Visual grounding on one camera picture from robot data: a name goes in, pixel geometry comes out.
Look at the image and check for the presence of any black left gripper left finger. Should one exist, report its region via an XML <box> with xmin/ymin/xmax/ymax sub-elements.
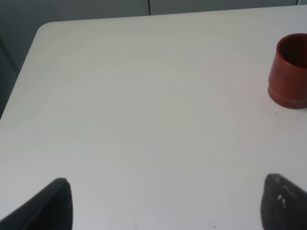
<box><xmin>0</xmin><ymin>178</ymin><xmax>73</xmax><ymax>230</ymax></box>

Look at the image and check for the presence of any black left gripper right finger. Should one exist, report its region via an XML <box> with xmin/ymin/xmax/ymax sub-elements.
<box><xmin>260</xmin><ymin>173</ymin><xmax>307</xmax><ymax>230</ymax></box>

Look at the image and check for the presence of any red plastic cup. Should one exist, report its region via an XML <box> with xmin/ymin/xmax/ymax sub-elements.
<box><xmin>268</xmin><ymin>33</ymin><xmax>307</xmax><ymax>109</ymax></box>

